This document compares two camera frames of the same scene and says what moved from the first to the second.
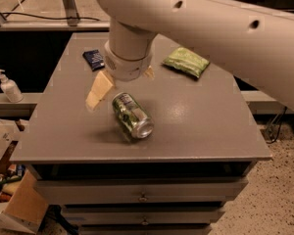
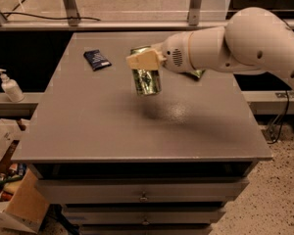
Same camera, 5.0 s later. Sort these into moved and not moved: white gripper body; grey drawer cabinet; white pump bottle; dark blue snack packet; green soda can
Moved: green soda can; white gripper body
Not moved: grey drawer cabinet; white pump bottle; dark blue snack packet
